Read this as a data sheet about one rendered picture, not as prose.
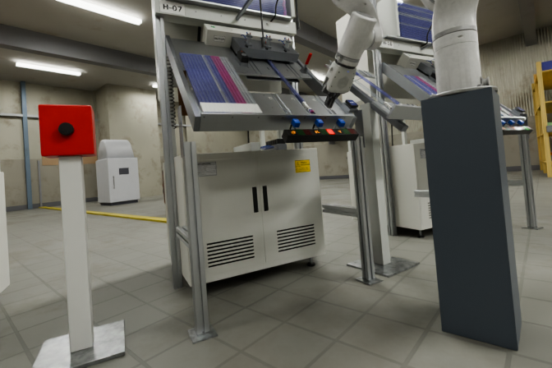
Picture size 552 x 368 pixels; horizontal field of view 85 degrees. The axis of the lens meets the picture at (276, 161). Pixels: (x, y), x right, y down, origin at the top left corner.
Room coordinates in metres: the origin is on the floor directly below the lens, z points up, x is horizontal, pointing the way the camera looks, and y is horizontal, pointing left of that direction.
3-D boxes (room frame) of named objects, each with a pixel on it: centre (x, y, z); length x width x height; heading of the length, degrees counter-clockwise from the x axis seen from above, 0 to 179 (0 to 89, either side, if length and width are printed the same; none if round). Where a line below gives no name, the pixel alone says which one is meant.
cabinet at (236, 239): (1.72, 0.24, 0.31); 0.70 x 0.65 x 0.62; 117
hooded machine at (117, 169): (7.17, 3.77, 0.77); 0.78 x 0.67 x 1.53; 49
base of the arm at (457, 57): (0.93, -0.58, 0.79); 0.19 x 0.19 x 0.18
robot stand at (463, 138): (0.93, -0.58, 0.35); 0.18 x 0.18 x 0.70; 48
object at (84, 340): (0.98, 0.66, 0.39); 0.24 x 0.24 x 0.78; 27
